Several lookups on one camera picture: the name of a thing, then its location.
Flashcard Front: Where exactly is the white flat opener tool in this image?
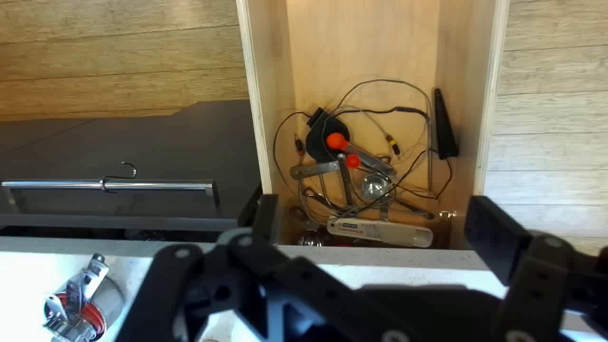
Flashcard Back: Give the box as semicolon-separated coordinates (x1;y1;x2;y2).
327;218;433;247

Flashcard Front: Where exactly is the metal measuring cups red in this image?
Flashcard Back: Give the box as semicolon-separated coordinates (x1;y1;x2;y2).
44;252;126;342

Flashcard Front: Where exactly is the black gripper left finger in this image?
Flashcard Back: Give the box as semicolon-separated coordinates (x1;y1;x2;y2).
238;186;280;243

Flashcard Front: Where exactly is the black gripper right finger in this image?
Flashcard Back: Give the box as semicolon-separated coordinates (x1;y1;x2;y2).
464;195;532;285

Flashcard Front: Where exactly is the dishwasher dark front steel handle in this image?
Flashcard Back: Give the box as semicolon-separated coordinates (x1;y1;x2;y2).
0;100;261;230

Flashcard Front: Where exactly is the wooden drawer dark front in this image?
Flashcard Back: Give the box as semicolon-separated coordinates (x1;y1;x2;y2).
236;0;511;247

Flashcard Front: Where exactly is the orange knob black tool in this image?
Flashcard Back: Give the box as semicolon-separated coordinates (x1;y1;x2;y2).
306;108;361;169

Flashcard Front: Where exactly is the black wedge tool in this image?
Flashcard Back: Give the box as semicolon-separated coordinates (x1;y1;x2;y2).
433;87;460;159

